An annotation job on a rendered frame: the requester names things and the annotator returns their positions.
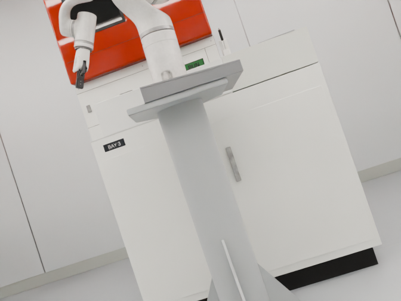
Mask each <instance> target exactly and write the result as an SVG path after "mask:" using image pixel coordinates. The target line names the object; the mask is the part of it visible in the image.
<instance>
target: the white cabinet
mask: <svg viewBox="0 0 401 301"><path fill-rule="evenodd" d="M203 105H204V107H205V110H206V114H207V116H208V119H209V123H210V125H211V128H212V132H213V134H214V137H215V140H216V142H217V146H218V149H219V151H220V155H221V158H222V160H223V164H224V167H225V169H226V172H227V175H228V178H229V181H230V184H231V187H232V190H233V193H234V196H235V199H236V202H237V205H238V207H239V211H240V214H241V216H242V220H243V223H244V225H245V229H246V232H247V234H248V237H249V240H250V243H251V246H252V249H253V252H254V255H255V258H256V261H257V263H258V264H259V265H260V266H262V267H263V268H264V269H265V270H266V271H267V272H268V273H270V274H271V275H272V276H273V277H274V278H276V279H277V280H278V281H279V282H280V283H281V284H282V285H284V286H285V287H286V288H287V289H288V290H289V291H291V290H294V289H297V288H300V287H304V286H307V285H310V284H314V283H317V282H320V281H324V280H328V279H330V278H334V277H337V276H340V275H344V274H347V273H350V272H354V271H358V270H360V269H364V268H367V267H370V266H373V265H377V264H378V261H377V258H376V255H375V253H374V249H373V247H375V246H378V245H381V244H382V242H381V239H380V236H379V234H378V231H377V227H376V225H375V222H374V219H373V217H372V213H371V210H370V208H369V205H368V202H367V199H366V196H365V193H364V191H363V188H362V184H361V182H360V179H359V176H358V173H357V170H356V167H355V165H354V162H353V158H352V156H351V153H350V150H349V148H348V144H347V141H346V138H345V136H344V133H343V129H342V127H341V124H340V121H339V119H338V115H337V112H336V110H335V107H334V104H333V101H332V98H331V95H330V93H329V90H328V86H327V84H326V81H325V78H324V75H323V72H322V69H321V66H320V64H319V63H316V64H313V65H311V66H307V67H304V68H302V69H299V70H296V71H293V72H291V73H287V74H285V75H282V76H279V77H277V78H273V79H271V80H268V81H265V82H262V83H260V84H257V85H253V86H251V87H248V88H245V89H243V90H239V91H237V92H234V93H231V94H228V95H226V96H222V97H219V98H217V99H214V100H211V101H208V102H206V103H204V104H203ZM91 145H92V148H93V151H94V154H95V157H96V160H97V163H98V166H99V169H100V172H101V175H102V178H103V181H104V184H105V187H106V190H107V193H108V196H109V199H110V202H111V205H112V208H113V211H114V214H115V217H116V220H117V223H118V226H119V230H120V232H121V235H122V239H123V241H124V244H125V248H126V250H127V253H128V257H129V260H130V262H131V266H132V269H133V271H134V275H135V278H136V280H137V284H138V287H139V289H140V293H141V296H142V298H143V301H207V299H208V293H209V288H210V284H211V279H212V276H211V273H210V271H209V268H208V265H207V262H206V259H205V256H204V253H203V250H202V247H201V244H200V241H199V238H198V235H197V232H196V229H195V226H194V223H193V220H192V217H191V214H190V211H189V208H188V205H187V202H186V199H185V197H184V194H183V190H182V188H181V185H180V181H179V179H178V176H177V172H176V170H175V167H174V163H173V161H172V158H171V154H170V152H169V149H168V145H167V143H166V140H165V137H164V134H163V131H162V128H161V125H160V122H159V119H157V120H154V121H152V122H148V123H146V124H143V125H140V126H138V127H134V128H132V129H129V130H126V131H123V132H121V133H118V134H114V135H112V136H109V137H106V138H103V139H101V140H98V141H95V142H92V143H91Z"/></svg>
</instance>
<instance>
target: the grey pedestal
mask: <svg viewBox="0 0 401 301"><path fill-rule="evenodd" d="M227 84H228V81H227V78H226V77H224V78H221V79H218V80H215V81H212V82H209V83H206V84H203V85H200V86H197V87H194V88H191V89H188V90H185V91H182V92H179V93H176V94H173V95H170V96H166V97H163V98H161V99H157V100H154V101H152V102H148V103H145V104H143V105H139V106H136V107H133V108H131V109H127V114H128V116H129V117H130V118H131V119H132V120H134V121H135V122H143V121H148V120H151V119H156V118H158V119H159V122H160V125H161V128H162V131H163V134H164V137H165V140H166V143H167V145H168V149H169V152H170V154H171V158H172V161H173V163H174V167H175V170H176V172H177V176H178V179H179V181H180V185H181V188H182V190H183V194H184V197H185V199H186V202H187V205H188V208H189V211H190V214H191V217H192V220H193V223H194V226H195V229H196V232H197V235H198V238H199V241H200V244H201V247H202V250H203V253H204V256H205V259H206V262H207V265H208V268H209V271H210V273H211V276H212V279H211V284H210V288H209V293H208V299H207V301H301V300H300V299H299V298H298V297H297V296H295V295H294V294H293V293H291V292H290V291H289V290H288V289H287V288H286V287H285V286H284V285H282V284H281V283H280V282H279V281H278V280H277V279H276V278H274V277H273V276H272V275H271V274H270V273H268V272H267V271H266V270H265V269H264V268H263V267H262V266H260V265H259V264H258V263H257V261H256V258H255V255H254V252H253V249H252V246H251V243H250V240H249V237H248V234H247V232H246V229H245V225H244V223H243V220H242V216H241V214H240V211H239V207H238V205H237V202H236V199H235V196H234V193H233V190H232V187H231V184H230V181H229V178H228V175H227V172H226V169H225V167H224V164H223V160H222V158H221V155H220V151H219V149H218V146H217V142H216V140H215V137H214V134H213V132H212V128H211V125H210V123H209V119H208V116H207V114H206V110H205V107H204V105H203V103H205V102H207V101H208V100H211V99H213V98H215V97H218V96H220V95H222V94H223V92H224V90H225V88H226V86H227Z"/></svg>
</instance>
